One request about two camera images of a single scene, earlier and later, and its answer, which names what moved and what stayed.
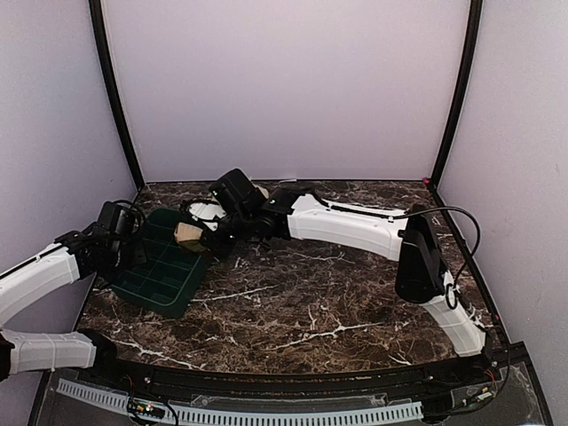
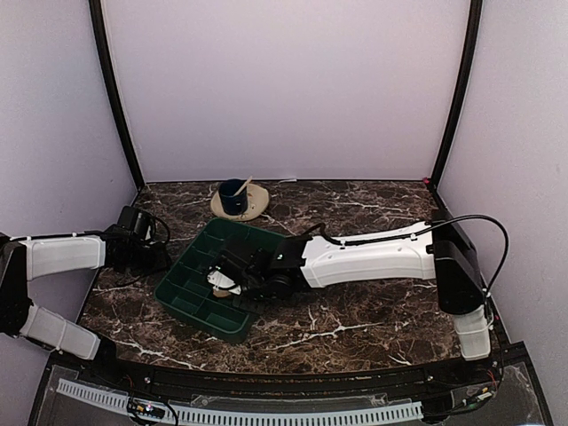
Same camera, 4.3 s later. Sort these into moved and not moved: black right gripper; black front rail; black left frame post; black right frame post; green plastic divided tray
Moved: black right gripper; green plastic divided tray
Not moved: black left frame post; black right frame post; black front rail
